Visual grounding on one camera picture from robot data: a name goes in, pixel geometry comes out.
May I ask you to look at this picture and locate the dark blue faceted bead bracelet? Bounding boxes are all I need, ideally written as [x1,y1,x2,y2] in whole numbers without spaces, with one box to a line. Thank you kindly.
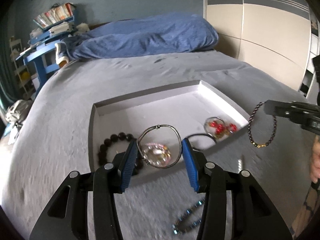
[171,199,206,235]

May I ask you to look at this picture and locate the small white pearl bracelet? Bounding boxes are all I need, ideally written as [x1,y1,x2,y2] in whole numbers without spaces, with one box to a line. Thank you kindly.
[147,146,167,162]

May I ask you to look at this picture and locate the pearl bar hair clip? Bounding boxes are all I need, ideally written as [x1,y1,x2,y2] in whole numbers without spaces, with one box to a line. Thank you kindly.
[238,155,244,173]

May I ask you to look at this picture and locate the blue duvet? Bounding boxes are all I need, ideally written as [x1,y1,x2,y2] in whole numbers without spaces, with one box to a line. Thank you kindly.
[57,12,219,61]

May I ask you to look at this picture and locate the red bead gold bracelet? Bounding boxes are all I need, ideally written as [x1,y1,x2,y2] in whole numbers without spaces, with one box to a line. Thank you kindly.
[207,119,238,138]

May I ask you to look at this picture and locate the white stuffed toy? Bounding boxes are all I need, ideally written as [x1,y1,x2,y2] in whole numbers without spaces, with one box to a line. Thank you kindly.
[74,23,90,35]

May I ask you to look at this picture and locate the thin metal bangle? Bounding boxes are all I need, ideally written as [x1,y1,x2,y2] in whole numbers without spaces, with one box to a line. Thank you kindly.
[203,116,230,142]
[136,124,182,170]

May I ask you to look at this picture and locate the beige wardrobe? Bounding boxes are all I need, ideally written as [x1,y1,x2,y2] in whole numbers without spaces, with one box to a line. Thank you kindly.
[203,0,319,99]

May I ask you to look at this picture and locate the large black bead bracelet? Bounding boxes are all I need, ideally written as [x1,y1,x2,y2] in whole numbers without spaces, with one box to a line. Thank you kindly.
[97,132,144,176]

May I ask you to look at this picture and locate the shallow grey cardboard tray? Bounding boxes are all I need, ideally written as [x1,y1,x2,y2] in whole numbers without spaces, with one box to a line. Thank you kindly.
[88,80,251,188]

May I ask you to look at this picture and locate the person's right hand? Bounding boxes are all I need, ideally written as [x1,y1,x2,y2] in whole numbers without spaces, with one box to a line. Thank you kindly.
[310,135,320,183]

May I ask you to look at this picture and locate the row of books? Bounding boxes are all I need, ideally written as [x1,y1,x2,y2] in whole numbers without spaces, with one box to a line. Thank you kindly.
[33,3,76,29]

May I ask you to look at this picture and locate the black cord bracelet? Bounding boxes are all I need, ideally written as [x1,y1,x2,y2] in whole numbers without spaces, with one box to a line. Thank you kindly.
[186,133,218,152]

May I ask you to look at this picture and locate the grey bed cover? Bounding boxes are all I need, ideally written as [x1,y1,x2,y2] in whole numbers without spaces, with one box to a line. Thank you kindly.
[0,49,320,240]

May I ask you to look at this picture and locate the dark maroon bead bracelet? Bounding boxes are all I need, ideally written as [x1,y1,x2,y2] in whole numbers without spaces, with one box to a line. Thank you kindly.
[247,101,278,149]

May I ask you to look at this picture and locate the blue desk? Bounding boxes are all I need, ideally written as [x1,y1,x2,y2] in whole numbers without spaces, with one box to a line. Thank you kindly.
[15,11,77,93]

